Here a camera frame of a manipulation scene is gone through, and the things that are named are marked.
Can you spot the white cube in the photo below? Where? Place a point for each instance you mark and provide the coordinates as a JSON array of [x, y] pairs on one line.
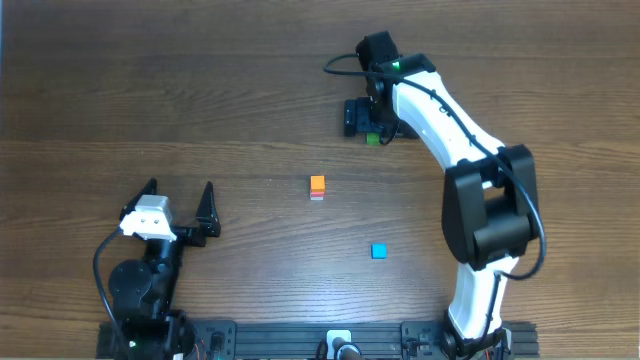
[[316, 197]]

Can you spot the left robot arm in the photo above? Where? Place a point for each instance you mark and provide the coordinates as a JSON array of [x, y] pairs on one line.
[[130, 287]]

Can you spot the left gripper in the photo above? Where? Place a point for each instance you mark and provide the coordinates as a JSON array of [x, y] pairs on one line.
[[192, 235]]

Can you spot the orange cube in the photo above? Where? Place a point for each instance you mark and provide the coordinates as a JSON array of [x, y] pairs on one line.
[[317, 183]]

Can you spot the mounting rail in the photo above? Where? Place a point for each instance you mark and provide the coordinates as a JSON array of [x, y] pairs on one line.
[[300, 340]]

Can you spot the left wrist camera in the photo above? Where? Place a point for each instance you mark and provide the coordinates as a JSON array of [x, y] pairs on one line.
[[147, 217]]

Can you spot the green cube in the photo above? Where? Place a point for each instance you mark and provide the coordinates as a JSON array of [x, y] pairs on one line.
[[372, 140]]

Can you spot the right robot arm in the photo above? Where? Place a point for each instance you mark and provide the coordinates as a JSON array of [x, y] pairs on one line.
[[440, 125]]

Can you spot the blue cube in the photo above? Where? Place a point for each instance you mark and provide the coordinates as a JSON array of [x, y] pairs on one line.
[[379, 251]]

